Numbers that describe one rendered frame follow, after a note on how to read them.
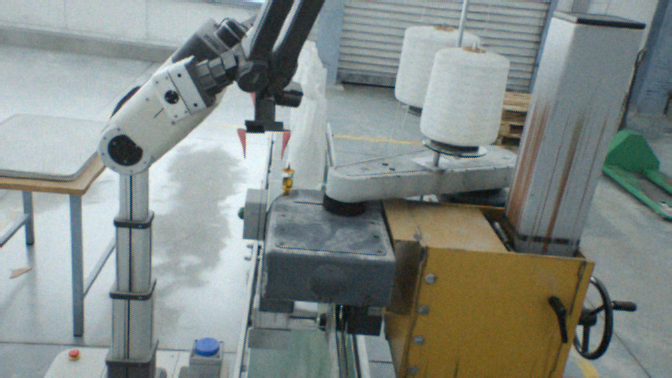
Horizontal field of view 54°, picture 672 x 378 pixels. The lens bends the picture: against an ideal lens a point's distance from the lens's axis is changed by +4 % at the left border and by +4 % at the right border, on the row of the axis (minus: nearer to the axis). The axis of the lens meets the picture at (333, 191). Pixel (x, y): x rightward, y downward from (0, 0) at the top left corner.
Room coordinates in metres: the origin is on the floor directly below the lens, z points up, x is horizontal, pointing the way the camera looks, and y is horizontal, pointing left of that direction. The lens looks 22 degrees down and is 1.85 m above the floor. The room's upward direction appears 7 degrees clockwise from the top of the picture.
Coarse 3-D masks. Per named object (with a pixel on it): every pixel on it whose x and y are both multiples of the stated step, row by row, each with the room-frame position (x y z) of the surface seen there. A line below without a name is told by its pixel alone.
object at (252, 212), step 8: (248, 192) 1.24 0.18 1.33; (256, 192) 1.25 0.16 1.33; (264, 192) 1.25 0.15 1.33; (248, 200) 1.20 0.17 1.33; (256, 200) 1.21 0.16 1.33; (264, 200) 1.21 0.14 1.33; (248, 208) 1.20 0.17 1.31; (256, 208) 1.20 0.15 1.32; (264, 208) 1.20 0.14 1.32; (248, 216) 1.20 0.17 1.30; (256, 216) 1.20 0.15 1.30; (264, 216) 1.20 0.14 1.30; (248, 224) 1.20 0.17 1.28; (256, 224) 1.20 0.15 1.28; (264, 224) 1.20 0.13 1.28; (248, 232) 1.20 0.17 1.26; (256, 232) 1.20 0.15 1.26; (264, 232) 1.20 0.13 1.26
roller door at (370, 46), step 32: (352, 0) 8.74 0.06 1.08; (384, 0) 8.78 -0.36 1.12; (416, 0) 8.82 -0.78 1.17; (448, 0) 8.85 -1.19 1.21; (480, 0) 8.90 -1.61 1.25; (512, 0) 8.94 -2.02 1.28; (544, 0) 8.97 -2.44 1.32; (352, 32) 8.75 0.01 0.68; (384, 32) 8.79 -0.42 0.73; (480, 32) 8.91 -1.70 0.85; (512, 32) 8.95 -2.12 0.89; (544, 32) 8.94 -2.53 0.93; (352, 64) 8.75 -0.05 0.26; (384, 64) 8.78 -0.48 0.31; (512, 64) 8.96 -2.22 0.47
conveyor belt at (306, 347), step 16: (320, 304) 2.37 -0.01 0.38; (304, 336) 2.13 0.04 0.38; (320, 336) 2.14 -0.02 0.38; (256, 352) 1.99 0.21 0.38; (272, 352) 2.00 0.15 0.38; (288, 352) 2.01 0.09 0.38; (304, 352) 2.02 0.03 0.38; (320, 352) 2.04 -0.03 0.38; (352, 352) 2.06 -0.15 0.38; (256, 368) 1.90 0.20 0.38; (272, 368) 1.91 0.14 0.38; (288, 368) 1.92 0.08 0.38; (304, 368) 1.93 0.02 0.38; (320, 368) 1.94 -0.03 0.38; (352, 368) 1.97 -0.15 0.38
